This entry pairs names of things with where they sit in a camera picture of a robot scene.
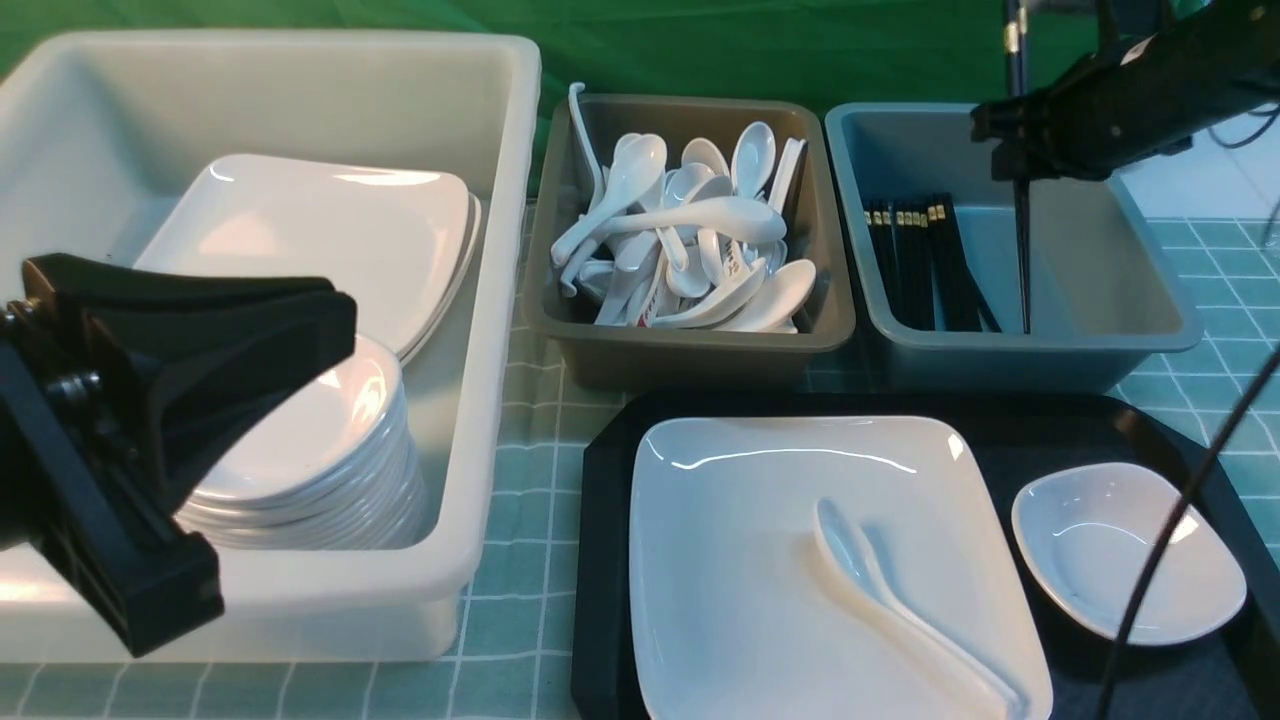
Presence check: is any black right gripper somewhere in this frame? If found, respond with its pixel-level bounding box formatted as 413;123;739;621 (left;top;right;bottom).
970;37;1216;181

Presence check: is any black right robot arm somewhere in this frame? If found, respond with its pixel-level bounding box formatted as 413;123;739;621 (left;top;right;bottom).
970;1;1279;181

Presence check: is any bundle of black chopsticks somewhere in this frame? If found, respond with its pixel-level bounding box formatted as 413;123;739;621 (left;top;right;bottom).
863;193;1002;333

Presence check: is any black cable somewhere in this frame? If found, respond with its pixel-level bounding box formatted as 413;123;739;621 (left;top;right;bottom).
1094;345;1280;720

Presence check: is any brown spoon bin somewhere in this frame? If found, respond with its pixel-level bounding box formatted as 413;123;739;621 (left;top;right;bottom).
520;94;856;393

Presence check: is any grey-blue chopstick bin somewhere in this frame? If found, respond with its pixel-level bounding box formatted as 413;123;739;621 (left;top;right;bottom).
826;102;1204;393

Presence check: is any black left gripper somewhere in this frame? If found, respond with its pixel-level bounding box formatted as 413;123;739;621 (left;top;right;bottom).
1;252;358;659

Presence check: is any small white sauce dish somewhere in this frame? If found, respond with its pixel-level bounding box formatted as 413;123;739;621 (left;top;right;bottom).
1011;462;1248;647

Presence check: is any large white plastic bin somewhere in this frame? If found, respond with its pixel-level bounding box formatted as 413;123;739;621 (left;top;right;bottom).
1;29;541;664

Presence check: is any white square rice plate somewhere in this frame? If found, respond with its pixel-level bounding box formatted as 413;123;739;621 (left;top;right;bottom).
628;416;1053;719

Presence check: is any stack of white square plates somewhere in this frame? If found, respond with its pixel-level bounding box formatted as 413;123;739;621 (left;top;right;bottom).
134;154;483;363

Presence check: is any green checked tablecloth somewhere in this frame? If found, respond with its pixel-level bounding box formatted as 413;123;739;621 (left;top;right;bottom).
3;217;1277;719

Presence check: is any pile of white spoons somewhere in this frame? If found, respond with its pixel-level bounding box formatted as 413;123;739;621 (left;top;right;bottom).
549;82;817;334

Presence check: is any white ceramic soup spoon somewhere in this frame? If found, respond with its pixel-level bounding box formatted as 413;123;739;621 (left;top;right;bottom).
813;497;1027;719

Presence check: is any black chopstick pair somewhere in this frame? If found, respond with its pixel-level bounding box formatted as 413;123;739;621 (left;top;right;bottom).
1004;1;1032;334

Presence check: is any stack of white small bowls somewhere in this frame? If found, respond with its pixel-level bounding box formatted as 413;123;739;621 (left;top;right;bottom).
177;336;429;551

